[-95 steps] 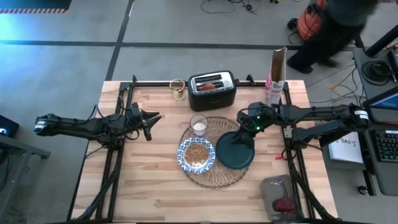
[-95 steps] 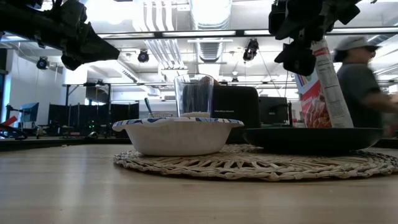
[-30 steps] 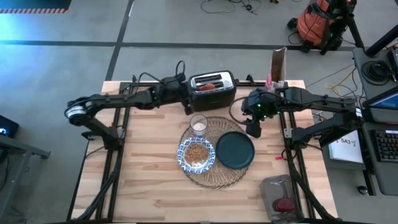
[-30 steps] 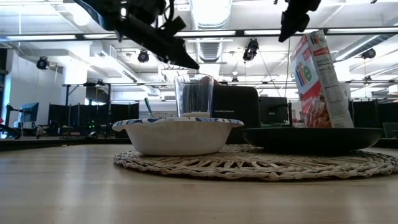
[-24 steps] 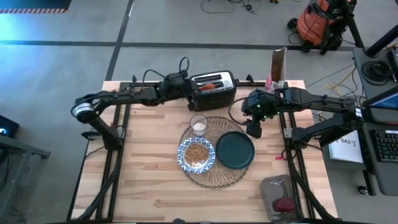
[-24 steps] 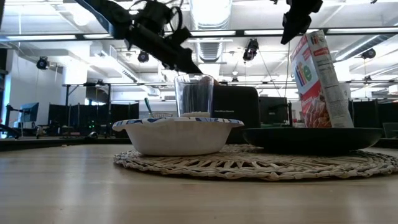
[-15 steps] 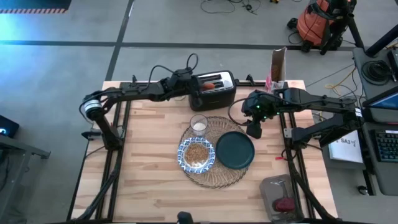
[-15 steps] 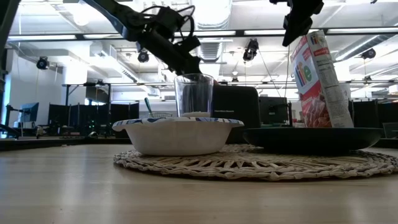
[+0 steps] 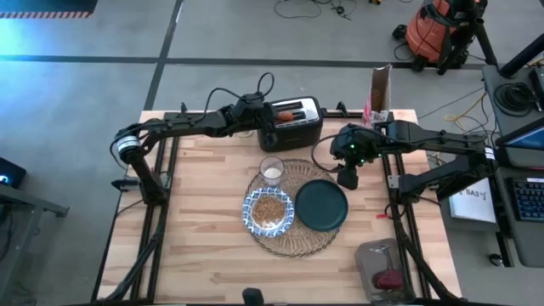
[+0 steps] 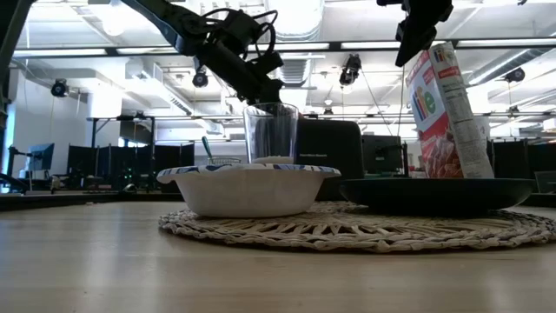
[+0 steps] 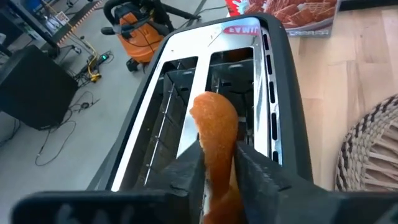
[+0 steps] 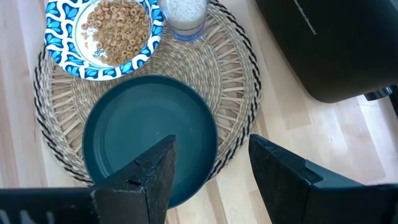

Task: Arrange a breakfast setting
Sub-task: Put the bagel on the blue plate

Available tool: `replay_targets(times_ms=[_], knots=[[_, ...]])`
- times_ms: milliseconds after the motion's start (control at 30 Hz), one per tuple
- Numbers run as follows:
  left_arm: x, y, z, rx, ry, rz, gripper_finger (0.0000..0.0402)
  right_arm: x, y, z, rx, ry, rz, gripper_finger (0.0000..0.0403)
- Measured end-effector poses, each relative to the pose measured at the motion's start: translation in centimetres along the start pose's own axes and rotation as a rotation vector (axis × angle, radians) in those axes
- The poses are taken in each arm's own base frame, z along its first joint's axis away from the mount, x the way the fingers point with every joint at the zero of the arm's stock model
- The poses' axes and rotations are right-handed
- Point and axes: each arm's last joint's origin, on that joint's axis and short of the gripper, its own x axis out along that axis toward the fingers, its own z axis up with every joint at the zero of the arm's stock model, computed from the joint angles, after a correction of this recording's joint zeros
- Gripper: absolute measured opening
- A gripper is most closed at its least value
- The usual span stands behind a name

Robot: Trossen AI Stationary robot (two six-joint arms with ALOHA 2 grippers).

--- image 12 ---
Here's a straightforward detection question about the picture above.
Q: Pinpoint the round woven straw placemat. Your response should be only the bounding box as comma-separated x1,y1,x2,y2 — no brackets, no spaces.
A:
33,0,262,187

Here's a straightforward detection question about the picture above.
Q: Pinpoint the black two-slot toaster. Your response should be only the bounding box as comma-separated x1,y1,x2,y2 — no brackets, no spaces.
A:
254,0,398,103

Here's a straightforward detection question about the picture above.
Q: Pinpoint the clear glass with white rice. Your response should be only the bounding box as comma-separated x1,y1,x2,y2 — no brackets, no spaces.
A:
157,0,210,42

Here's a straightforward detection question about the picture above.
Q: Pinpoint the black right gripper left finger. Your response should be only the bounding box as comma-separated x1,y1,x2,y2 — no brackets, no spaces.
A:
0,134,177,224

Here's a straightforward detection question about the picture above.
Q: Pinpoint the blue white patterned paper bowl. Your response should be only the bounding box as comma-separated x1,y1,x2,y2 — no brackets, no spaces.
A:
44,0,165,82

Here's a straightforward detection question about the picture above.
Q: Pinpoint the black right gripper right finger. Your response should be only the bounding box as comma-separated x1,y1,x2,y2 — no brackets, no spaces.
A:
248,133,398,224

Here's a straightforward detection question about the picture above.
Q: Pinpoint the dark teal plate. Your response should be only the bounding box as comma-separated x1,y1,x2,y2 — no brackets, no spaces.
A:
81,74,218,209

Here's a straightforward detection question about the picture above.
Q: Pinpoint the toasted cereal rings heap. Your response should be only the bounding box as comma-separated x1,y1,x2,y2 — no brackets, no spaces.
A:
80,0,150,66

